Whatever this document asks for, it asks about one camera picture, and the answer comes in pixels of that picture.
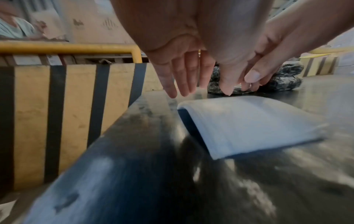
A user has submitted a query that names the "person's right hand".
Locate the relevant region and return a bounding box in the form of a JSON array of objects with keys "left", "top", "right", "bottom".
[{"left": 239, "top": 0, "right": 354, "bottom": 93}]

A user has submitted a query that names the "person's left hand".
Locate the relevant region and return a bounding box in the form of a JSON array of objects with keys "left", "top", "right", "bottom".
[{"left": 110, "top": 0, "right": 274, "bottom": 99}]

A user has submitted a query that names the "pile of white labels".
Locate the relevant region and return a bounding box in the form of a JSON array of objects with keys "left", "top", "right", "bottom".
[{"left": 176, "top": 95, "right": 329, "bottom": 160}]

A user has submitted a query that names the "wooden pallet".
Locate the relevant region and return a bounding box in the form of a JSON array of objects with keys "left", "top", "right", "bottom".
[{"left": 66, "top": 54, "right": 135, "bottom": 65}]

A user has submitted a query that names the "large brown plywood crate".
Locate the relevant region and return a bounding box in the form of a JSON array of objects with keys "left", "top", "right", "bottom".
[{"left": 59, "top": 0, "right": 139, "bottom": 44}]

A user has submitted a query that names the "white paper tag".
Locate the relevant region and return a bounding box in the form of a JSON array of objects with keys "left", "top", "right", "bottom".
[
  {"left": 13, "top": 55, "right": 42, "bottom": 65},
  {"left": 46, "top": 54, "right": 63, "bottom": 65}
]

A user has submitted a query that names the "yellow black striped barrier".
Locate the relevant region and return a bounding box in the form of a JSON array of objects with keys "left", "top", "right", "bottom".
[{"left": 0, "top": 55, "right": 341, "bottom": 194}]

